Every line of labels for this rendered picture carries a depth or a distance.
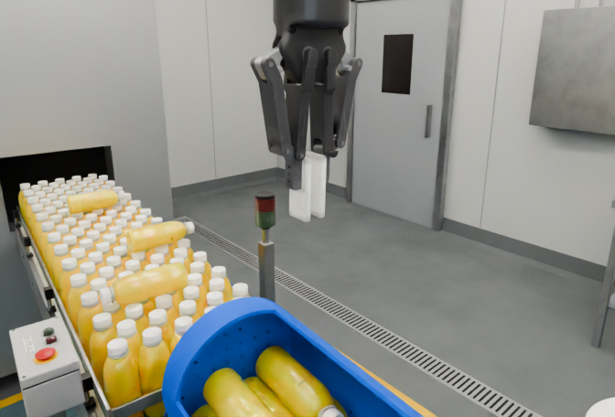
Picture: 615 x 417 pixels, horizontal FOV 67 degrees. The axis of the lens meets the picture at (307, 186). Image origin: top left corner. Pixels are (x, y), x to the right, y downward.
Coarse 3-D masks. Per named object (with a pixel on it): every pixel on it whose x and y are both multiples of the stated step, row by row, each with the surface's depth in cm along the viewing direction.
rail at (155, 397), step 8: (152, 392) 99; (160, 392) 100; (136, 400) 97; (144, 400) 98; (152, 400) 99; (160, 400) 100; (120, 408) 95; (128, 408) 96; (136, 408) 97; (144, 408) 98; (112, 416) 95; (120, 416) 96
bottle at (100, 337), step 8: (96, 328) 105; (104, 328) 105; (112, 328) 107; (96, 336) 104; (104, 336) 105; (112, 336) 106; (96, 344) 104; (104, 344) 104; (96, 352) 104; (104, 352) 105; (96, 360) 105; (104, 360) 105; (96, 368) 106; (96, 376) 107; (104, 392) 108
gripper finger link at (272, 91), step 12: (252, 60) 44; (264, 60) 42; (264, 72) 43; (276, 72) 43; (264, 84) 44; (276, 84) 44; (264, 96) 45; (276, 96) 44; (264, 108) 46; (276, 108) 44; (264, 120) 46; (276, 120) 45; (276, 132) 45; (288, 132) 46; (288, 144) 46
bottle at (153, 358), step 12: (144, 348) 99; (156, 348) 100; (168, 348) 103; (144, 360) 99; (156, 360) 99; (144, 372) 99; (156, 372) 99; (144, 384) 100; (156, 384) 100; (156, 408) 102
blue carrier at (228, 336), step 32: (224, 320) 81; (256, 320) 91; (288, 320) 83; (192, 352) 78; (224, 352) 88; (256, 352) 93; (288, 352) 98; (320, 352) 89; (192, 384) 85; (352, 384) 82; (352, 416) 83; (384, 416) 77; (416, 416) 62
